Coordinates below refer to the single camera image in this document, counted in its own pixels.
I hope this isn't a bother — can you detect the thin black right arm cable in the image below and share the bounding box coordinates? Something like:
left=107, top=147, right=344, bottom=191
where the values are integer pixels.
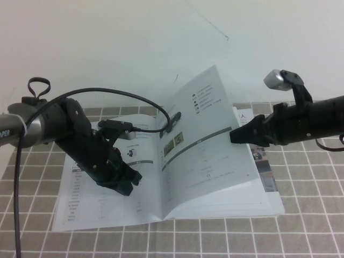
left=316, top=134, right=344, bottom=152

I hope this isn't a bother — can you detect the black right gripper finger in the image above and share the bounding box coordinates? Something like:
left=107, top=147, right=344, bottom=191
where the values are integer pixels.
left=230, top=127, right=270, bottom=146
left=230, top=114, right=266, bottom=138

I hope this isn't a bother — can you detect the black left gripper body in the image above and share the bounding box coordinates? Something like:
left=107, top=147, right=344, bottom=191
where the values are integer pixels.
left=55, top=98, right=135, bottom=189

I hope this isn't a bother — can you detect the white product catalogue book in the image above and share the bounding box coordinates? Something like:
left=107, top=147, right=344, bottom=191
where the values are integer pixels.
left=51, top=63, right=285, bottom=233

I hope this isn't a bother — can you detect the thick black left camera cable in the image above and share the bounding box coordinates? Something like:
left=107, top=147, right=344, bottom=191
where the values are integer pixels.
left=15, top=86, right=173, bottom=258

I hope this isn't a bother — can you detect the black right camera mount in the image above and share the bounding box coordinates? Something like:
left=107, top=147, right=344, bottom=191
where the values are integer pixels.
left=279, top=69, right=314, bottom=107

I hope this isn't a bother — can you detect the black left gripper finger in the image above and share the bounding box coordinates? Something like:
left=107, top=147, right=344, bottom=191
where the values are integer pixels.
left=128, top=168, right=144, bottom=187
left=117, top=184, right=134, bottom=198

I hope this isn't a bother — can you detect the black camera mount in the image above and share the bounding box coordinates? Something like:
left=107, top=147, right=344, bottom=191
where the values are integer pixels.
left=92, top=125, right=121, bottom=151
left=279, top=69, right=314, bottom=107

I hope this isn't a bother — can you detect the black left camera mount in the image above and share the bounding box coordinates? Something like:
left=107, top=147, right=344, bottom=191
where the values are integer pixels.
left=92, top=125, right=121, bottom=151

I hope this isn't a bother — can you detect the grey checked tablecloth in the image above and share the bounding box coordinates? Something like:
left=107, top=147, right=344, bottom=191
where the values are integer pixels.
left=0, top=101, right=344, bottom=258

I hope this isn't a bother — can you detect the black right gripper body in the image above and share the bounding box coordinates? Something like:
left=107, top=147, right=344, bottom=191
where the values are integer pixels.
left=264, top=102, right=313, bottom=147

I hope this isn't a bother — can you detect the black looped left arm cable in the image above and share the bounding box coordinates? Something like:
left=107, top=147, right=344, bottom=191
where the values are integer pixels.
left=27, top=77, right=52, bottom=101

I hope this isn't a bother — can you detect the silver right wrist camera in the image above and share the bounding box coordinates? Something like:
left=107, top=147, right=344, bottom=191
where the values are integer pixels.
left=263, top=69, right=292, bottom=92

